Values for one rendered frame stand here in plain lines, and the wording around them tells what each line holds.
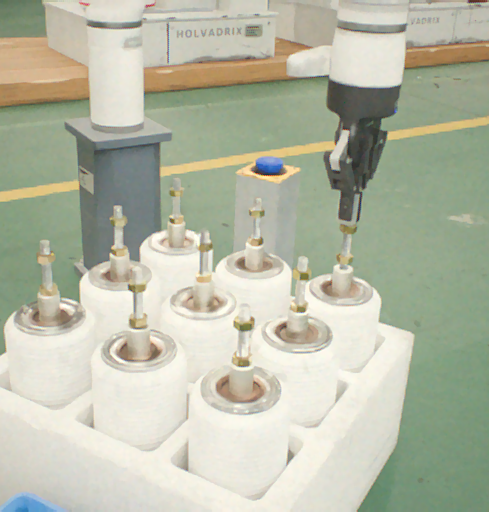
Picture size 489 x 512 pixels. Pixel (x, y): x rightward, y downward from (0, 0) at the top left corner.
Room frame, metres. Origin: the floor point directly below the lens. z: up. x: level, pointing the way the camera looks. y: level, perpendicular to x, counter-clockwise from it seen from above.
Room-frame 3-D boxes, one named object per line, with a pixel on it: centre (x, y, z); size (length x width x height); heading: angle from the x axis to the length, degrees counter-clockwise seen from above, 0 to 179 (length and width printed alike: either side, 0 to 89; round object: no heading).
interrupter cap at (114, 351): (0.62, 0.10, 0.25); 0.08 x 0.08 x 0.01
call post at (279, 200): (1.01, -0.03, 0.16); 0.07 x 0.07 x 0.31; 61
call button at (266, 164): (1.01, -0.04, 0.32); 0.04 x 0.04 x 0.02
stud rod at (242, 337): (0.56, -0.01, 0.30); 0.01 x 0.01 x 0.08; 42
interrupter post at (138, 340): (0.62, 0.10, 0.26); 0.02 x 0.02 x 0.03
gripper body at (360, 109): (0.77, -0.12, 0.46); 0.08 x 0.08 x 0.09
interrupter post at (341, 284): (0.77, -0.12, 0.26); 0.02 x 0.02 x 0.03
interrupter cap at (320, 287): (0.77, -0.12, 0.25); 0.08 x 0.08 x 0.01
